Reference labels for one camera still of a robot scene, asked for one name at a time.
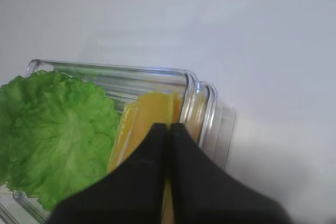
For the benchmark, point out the yellow cheese slices in container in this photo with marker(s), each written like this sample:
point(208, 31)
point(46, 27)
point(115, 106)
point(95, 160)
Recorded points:
point(177, 104)

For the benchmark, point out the green lettuce leaf in container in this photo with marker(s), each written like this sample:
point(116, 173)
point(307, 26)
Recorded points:
point(57, 134)

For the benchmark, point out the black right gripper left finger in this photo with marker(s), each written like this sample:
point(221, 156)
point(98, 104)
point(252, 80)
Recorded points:
point(132, 193)

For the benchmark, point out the yellow cheese slice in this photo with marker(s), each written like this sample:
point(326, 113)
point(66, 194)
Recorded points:
point(136, 121)

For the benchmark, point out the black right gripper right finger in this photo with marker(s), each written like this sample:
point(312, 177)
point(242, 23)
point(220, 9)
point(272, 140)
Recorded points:
point(204, 193)

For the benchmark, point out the clear lettuce cheese container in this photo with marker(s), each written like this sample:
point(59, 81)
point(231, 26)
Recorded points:
point(208, 122)

